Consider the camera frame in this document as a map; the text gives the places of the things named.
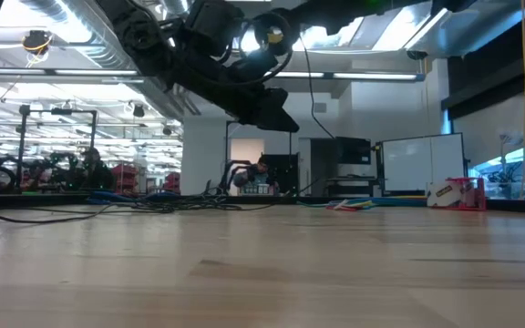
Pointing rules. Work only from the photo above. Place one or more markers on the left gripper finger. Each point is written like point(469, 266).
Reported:
point(262, 126)
point(276, 109)

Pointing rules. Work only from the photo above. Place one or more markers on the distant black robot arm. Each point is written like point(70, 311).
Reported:
point(233, 171)

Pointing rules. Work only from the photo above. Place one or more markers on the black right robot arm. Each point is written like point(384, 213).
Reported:
point(449, 4)

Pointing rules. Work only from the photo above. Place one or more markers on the person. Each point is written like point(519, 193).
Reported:
point(258, 175)
point(93, 166)

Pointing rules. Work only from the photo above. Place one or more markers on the black monitor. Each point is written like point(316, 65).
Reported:
point(353, 150)

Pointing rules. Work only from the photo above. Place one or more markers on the red tool cabinet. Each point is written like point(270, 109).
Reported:
point(172, 181)
point(126, 180)

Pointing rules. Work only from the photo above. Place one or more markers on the bundle of coloured tubes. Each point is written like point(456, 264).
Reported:
point(363, 205)

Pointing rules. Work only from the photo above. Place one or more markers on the long ceiling light bar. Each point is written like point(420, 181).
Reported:
point(85, 72)

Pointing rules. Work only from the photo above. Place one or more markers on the whiteboard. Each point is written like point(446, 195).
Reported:
point(422, 161)

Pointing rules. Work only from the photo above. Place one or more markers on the red tape dispenser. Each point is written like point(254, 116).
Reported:
point(474, 196)

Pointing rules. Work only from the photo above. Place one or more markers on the black robot station frame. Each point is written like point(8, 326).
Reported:
point(57, 111)
point(226, 150)

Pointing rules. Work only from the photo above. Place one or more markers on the grey wall vent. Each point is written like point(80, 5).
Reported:
point(321, 107)

